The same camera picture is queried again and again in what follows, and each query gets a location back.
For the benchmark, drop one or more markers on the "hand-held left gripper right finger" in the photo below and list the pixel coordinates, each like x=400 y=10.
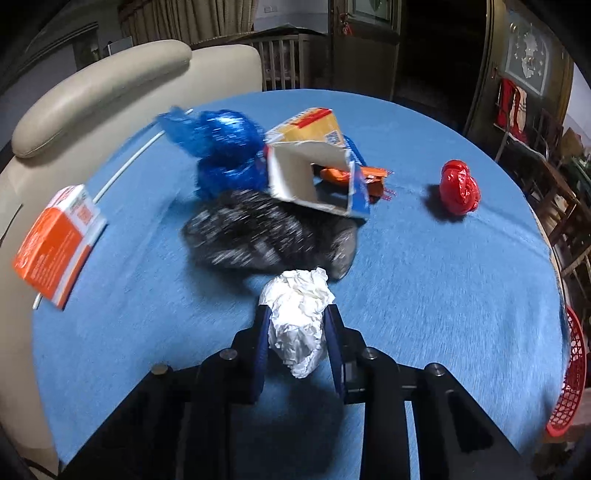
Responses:
x=336 y=362

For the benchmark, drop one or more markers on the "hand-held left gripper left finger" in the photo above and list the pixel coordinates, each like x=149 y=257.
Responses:
x=261 y=355

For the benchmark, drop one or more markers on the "white paper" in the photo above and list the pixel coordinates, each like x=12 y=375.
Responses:
x=298 y=318

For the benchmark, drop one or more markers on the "black plastic bag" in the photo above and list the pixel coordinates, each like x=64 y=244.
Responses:
x=249 y=235

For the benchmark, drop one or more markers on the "red plastic bag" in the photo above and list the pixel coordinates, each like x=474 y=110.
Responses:
x=457 y=187

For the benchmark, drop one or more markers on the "blue plastic bag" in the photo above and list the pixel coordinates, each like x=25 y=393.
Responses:
x=221 y=138

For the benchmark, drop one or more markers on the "red plastic mesh basket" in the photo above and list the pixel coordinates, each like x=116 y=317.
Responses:
x=572 y=369

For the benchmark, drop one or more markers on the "blue tablecloth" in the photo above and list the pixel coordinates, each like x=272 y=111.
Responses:
x=438 y=300

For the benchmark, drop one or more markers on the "torn yellow cardboard box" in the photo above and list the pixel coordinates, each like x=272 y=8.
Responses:
x=295 y=170

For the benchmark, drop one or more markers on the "thin white tube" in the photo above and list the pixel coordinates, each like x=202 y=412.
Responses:
x=129 y=161

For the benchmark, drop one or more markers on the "orange and white carton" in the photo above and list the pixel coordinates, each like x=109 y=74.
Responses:
x=51 y=249

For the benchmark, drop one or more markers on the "dark wooden chair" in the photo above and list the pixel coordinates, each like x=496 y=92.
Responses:
x=554 y=184

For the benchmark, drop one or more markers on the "wooden crib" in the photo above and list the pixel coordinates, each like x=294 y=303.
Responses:
x=281 y=60

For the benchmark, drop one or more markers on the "wooden door with red charm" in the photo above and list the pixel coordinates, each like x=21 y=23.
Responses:
x=364 y=55

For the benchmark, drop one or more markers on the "beige leather sofa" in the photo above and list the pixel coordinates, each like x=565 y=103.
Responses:
x=115 y=83

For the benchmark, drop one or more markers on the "red clothes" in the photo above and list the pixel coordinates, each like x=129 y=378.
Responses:
x=510 y=106

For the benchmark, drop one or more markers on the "beige curtain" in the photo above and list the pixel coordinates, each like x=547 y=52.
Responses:
x=184 y=18

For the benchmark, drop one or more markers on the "door with frosted glass panel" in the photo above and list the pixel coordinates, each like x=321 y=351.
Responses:
x=526 y=50

